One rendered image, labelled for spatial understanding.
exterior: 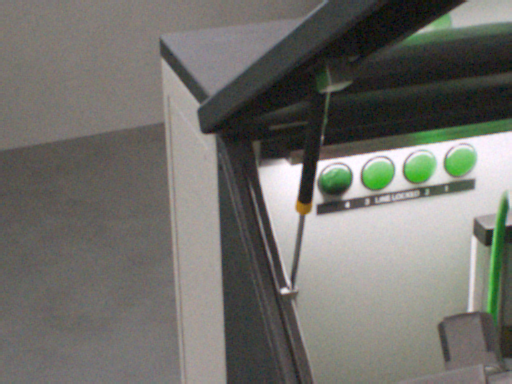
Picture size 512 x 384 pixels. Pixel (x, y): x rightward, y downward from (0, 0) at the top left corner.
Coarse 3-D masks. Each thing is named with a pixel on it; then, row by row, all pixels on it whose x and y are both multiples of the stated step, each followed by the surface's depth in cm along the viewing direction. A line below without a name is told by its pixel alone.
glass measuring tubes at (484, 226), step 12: (480, 216) 174; (492, 216) 174; (480, 228) 172; (492, 228) 171; (480, 240) 173; (492, 240) 172; (504, 240) 172; (480, 252) 175; (504, 252) 177; (480, 264) 176; (504, 264) 178; (480, 276) 177; (504, 276) 179; (480, 288) 178; (504, 288) 179; (480, 300) 179; (504, 300) 179; (504, 312) 180; (504, 324) 180; (504, 336) 181; (504, 348) 182
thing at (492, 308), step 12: (504, 192) 152; (504, 204) 156; (504, 216) 160; (504, 228) 162; (492, 252) 166; (492, 264) 167; (492, 276) 168; (492, 288) 169; (492, 300) 170; (492, 312) 171
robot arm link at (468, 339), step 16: (448, 320) 123; (464, 320) 123; (480, 320) 124; (448, 336) 123; (464, 336) 122; (480, 336) 122; (496, 336) 125; (448, 352) 124; (464, 352) 121; (480, 352) 121; (496, 352) 124; (448, 368) 121
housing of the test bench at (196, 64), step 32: (192, 32) 182; (224, 32) 182; (256, 32) 181; (192, 64) 169; (224, 64) 169; (192, 96) 168; (480, 96) 171; (192, 128) 171; (256, 128) 162; (192, 160) 174; (192, 192) 177; (192, 224) 180; (192, 256) 184; (192, 288) 187; (192, 320) 191; (192, 352) 195; (224, 352) 175
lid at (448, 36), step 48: (336, 0) 105; (384, 0) 95; (432, 0) 103; (480, 0) 110; (288, 48) 119; (336, 48) 117; (384, 48) 116; (432, 48) 132; (480, 48) 138; (240, 96) 138; (288, 96) 144; (336, 96) 143; (384, 96) 151; (432, 96) 160
